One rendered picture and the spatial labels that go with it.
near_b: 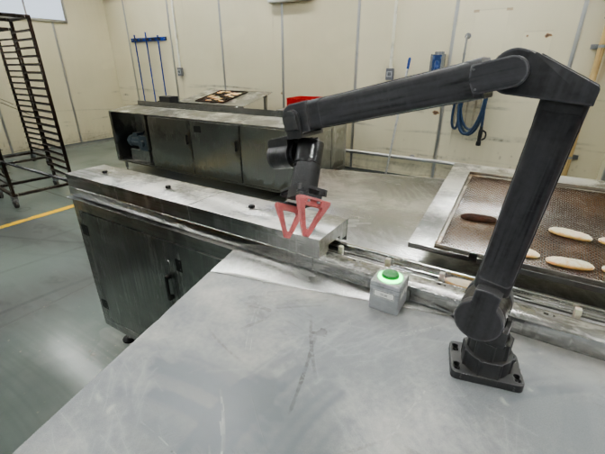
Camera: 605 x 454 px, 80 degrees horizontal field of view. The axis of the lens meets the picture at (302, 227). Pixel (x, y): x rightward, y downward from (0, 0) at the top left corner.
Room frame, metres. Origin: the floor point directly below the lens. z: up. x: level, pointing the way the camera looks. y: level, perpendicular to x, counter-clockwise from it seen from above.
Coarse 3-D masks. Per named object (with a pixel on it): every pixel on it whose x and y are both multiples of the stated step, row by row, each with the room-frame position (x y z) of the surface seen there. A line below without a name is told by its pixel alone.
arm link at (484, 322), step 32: (544, 64) 0.50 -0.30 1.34; (544, 96) 0.49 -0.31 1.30; (576, 96) 0.47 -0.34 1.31; (544, 128) 0.50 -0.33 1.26; (576, 128) 0.48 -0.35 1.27; (544, 160) 0.50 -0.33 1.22; (512, 192) 0.51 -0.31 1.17; (544, 192) 0.49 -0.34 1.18; (512, 224) 0.51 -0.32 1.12; (512, 256) 0.50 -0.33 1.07; (480, 288) 0.50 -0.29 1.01; (480, 320) 0.49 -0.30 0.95
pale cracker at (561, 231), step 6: (552, 228) 0.92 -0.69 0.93; (558, 228) 0.91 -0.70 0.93; (564, 228) 0.91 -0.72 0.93; (558, 234) 0.89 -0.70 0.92; (564, 234) 0.88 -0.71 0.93; (570, 234) 0.88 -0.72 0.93; (576, 234) 0.87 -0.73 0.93; (582, 234) 0.87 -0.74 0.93; (582, 240) 0.86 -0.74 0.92; (588, 240) 0.85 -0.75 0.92
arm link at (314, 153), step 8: (296, 144) 0.79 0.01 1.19; (304, 144) 0.74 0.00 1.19; (312, 144) 0.74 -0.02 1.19; (320, 144) 0.75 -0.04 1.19; (296, 152) 0.75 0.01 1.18; (304, 152) 0.73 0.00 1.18; (312, 152) 0.73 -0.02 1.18; (320, 152) 0.74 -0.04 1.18; (296, 160) 0.74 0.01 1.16; (304, 160) 0.73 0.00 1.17; (312, 160) 0.73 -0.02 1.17; (320, 160) 0.74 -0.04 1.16
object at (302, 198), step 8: (288, 192) 0.70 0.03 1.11; (296, 192) 0.66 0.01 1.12; (304, 192) 0.65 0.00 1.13; (296, 200) 0.65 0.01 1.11; (304, 200) 0.64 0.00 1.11; (312, 200) 0.65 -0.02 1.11; (320, 200) 0.65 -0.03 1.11; (304, 208) 0.64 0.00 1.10; (320, 208) 0.66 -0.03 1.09; (328, 208) 0.65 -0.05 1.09; (304, 216) 0.64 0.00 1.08; (320, 216) 0.65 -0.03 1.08; (304, 224) 0.63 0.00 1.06; (312, 224) 0.64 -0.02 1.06; (304, 232) 0.63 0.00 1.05
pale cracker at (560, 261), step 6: (546, 258) 0.80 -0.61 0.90; (552, 258) 0.79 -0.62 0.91; (558, 258) 0.79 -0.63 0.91; (564, 258) 0.78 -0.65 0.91; (552, 264) 0.78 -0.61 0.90; (558, 264) 0.77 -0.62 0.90; (564, 264) 0.76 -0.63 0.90; (570, 264) 0.76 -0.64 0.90; (576, 264) 0.76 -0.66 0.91; (582, 264) 0.76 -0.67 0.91; (588, 264) 0.76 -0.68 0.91; (588, 270) 0.75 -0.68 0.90
